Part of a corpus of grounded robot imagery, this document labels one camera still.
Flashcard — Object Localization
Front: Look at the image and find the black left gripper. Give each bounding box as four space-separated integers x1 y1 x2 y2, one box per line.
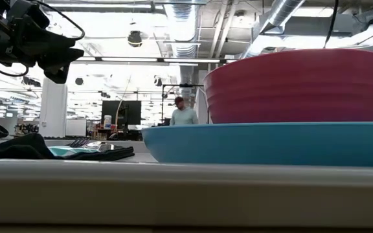
6 22 85 85

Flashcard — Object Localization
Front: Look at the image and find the fork with teal handle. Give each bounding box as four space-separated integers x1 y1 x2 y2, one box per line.
67 138 92 148

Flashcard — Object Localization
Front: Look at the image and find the spoon with patterned handle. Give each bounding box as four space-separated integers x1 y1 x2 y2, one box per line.
47 140 109 157

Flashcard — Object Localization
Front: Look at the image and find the black cloth napkin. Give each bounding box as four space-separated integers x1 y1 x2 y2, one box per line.
0 132 136 162

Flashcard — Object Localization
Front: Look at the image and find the blue plate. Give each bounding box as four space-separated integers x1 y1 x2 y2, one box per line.
141 121 373 168

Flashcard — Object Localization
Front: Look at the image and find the red bowl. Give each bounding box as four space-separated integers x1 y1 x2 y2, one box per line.
203 48 373 125

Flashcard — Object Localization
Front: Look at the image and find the white building pillar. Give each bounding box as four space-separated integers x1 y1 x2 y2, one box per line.
38 77 69 139

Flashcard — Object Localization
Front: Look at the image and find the white box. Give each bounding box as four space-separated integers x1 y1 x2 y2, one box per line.
65 118 87 138

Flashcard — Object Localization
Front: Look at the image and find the black ceiling device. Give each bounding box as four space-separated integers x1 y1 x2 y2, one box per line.
127 30 143 49

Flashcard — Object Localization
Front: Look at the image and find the black computer monitor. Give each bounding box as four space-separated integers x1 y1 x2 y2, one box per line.
101 100 142 132

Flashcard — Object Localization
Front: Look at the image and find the overhead light bar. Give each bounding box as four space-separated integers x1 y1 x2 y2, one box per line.
75 56 240 67

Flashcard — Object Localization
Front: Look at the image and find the person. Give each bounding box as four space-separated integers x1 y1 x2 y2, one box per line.
169 96 200 126

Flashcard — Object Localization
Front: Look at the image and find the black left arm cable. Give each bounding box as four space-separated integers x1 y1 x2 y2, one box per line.
0 0 86 78

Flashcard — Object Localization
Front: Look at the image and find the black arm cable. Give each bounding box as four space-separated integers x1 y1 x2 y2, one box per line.
0 0 86 78
323 0 340 49

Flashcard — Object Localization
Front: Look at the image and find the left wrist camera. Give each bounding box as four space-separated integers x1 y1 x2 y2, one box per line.
6 0 51 30

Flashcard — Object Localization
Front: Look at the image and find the black background rig frame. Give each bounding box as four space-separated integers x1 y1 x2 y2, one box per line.
161 83 207 126

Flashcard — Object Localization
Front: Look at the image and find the slanted silver ventilation duct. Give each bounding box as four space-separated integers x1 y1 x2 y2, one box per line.
238 0 307 61

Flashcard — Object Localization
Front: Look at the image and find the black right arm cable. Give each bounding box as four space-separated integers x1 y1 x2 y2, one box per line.
323 0 340 49

